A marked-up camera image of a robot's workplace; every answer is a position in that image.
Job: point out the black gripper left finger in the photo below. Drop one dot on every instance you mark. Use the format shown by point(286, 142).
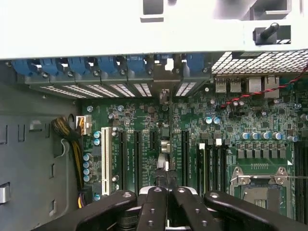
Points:
point(154, 211)

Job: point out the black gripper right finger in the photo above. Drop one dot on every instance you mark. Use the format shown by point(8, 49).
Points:
point(187, 211)

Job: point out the black RAM slot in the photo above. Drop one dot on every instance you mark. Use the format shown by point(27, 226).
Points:
point(219, 168)
point(211, 168)

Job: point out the short black expansion slot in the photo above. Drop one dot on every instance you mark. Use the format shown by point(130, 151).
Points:
point(154, 142)

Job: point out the white expansion slot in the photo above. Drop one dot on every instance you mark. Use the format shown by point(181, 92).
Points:
point(105, 156)

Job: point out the CPU socket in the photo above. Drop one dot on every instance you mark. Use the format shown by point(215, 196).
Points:
point(262, 192)

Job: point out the green motherboard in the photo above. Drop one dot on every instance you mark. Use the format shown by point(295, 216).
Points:
point(144, 115)

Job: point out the white power connector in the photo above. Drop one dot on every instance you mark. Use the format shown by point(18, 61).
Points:
point(83, 125)

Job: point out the thin locking lever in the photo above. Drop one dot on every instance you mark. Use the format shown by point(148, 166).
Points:
point(296, 177)

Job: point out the perforated slot cover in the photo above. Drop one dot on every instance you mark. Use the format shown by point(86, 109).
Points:
point(101, 90)
point(81, 91)
point(142, 89)
point(186, 88)
point(121, 89)
point(60, 91)

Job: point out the silver USB port block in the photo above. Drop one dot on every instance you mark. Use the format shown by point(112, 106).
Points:
point(254, 85)
point(221, 85)
point(235, 85)

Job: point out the blue slot retainer clip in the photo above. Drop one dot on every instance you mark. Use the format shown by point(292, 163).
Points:
point(196, 62)
point(22, 67)
point(78, 66)
point(136, 63)
point(49, 66)
point(107, 65)

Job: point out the silver ethernet port block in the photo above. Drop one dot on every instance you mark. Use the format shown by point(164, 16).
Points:
point(272, 87)

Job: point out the open PC case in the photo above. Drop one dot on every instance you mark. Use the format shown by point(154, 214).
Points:
point(72, 36)

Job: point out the black case lock knob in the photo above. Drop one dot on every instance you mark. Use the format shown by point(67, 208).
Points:
point(268, 32)

